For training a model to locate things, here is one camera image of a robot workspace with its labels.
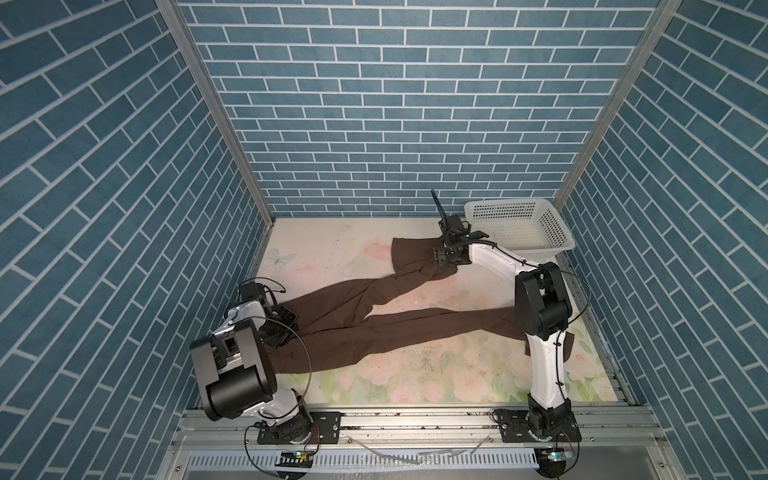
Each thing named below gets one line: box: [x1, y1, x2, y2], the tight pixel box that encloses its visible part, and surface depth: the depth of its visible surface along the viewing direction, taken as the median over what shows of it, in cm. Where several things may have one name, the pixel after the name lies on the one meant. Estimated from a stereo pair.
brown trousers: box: [270, 237, 574, 375], surface depth 92 cm
